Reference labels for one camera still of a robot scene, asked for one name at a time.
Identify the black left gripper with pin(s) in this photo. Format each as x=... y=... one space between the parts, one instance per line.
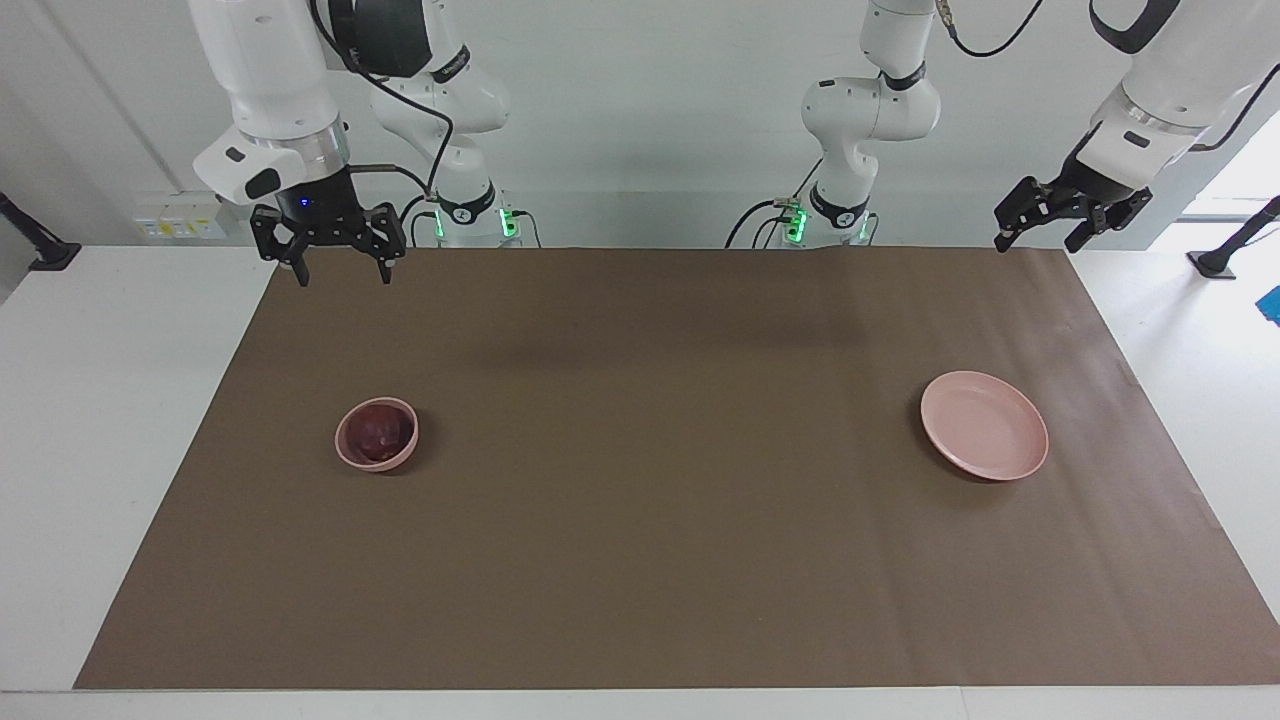
x=1095 y=190

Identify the pink bowl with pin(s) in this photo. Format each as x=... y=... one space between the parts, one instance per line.
x=372 y=467

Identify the white wall socket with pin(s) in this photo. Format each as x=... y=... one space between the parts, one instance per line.
x=180 y=218

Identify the blue object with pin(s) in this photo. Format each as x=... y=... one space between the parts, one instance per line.
x=1272 y=305

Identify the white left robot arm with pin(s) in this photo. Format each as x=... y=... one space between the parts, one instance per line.
x=870 y=110

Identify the black camera stand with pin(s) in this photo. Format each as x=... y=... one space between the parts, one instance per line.
x=50 y=255
x=1215 y=265

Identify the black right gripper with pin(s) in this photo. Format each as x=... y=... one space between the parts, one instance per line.
x=325 y=215

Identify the dark red apple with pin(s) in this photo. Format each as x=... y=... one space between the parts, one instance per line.
x=378 y=432

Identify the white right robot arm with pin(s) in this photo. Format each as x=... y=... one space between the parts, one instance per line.
x=270 y=80

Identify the pink plate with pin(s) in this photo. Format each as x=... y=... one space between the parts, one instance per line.
x=985 y=425

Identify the brown paper table mat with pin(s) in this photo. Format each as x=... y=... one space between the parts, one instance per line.
x=640 y=450

